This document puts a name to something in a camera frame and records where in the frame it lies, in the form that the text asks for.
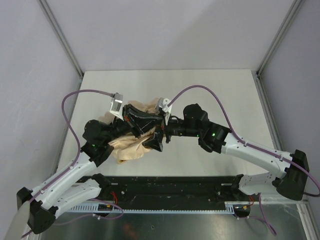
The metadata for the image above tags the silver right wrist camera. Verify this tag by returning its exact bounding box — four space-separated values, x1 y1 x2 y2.
155 97 172 125

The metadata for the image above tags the aluminium corner post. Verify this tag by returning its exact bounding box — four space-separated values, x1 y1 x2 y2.
37 0 84 79
256 0 307 76

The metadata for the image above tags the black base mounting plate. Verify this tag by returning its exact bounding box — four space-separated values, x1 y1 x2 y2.
97 176 258 210

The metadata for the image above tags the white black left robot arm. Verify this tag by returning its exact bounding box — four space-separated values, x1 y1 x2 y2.
17 101 172 234

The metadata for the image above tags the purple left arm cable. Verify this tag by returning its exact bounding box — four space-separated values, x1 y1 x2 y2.
21 89 125 238

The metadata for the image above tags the beige folding umbrella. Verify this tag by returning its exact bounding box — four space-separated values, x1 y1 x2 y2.
109 97 159 164

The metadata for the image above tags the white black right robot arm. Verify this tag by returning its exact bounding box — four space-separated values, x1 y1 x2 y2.
143 103 309 201

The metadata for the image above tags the left aluminium corner post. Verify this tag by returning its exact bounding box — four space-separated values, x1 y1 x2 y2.
37 0 84 79

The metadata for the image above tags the right aluminium corner post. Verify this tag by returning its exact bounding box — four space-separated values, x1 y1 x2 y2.
256 0 307 76

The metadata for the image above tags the grey slotted cable duct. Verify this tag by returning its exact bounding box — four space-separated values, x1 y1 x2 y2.
67 202 251 215

